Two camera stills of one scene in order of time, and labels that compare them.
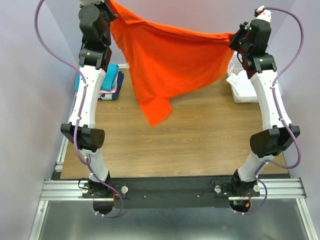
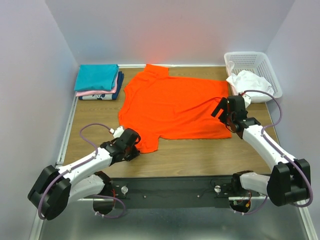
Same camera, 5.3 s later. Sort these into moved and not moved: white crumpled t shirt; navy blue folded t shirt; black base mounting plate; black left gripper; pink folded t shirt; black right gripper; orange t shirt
Moved: black right gripper; orange t shirt; black left gripper
Not moved: black base mounting plate; white crumpled t shirt; navy blue folded t shirt; pink folded t shirt
